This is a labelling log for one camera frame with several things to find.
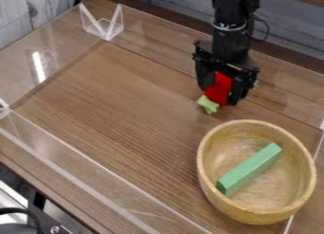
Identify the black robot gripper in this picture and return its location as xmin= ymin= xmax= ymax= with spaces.
xmin=193 ymin=40 xmax=261 ymax=105

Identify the red plush strawberry toy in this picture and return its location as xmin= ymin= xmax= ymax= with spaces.
xmin=197 ymin=72 xmax=234 ymax=114

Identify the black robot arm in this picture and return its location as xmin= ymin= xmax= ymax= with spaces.
xmin=193 ymin=0 xmax=262 ymax=106

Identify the wooden oval bowl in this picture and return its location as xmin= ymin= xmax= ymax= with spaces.
xmin=197 ymin=119 xmax=317 ymax=225

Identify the green rectangular block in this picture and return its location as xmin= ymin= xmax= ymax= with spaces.
xmin=215 ymin=143 xmax=283 ymax=197

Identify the clear acrylic table barrier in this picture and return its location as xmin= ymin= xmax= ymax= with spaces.
xmin=0 ymin=99 xmax=213 ymax=234

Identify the clear acrylic corner bracket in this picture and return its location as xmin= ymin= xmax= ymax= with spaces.
xmin=79 ymin=4 xmax=125 ymax=41

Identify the black metal table frame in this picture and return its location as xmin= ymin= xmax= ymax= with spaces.
xmin=0 ymin=163 xmax=93 ymax=234

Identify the black cable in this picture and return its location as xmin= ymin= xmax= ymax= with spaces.
xmin=0 ymin=207 xmax=42 ymax=234

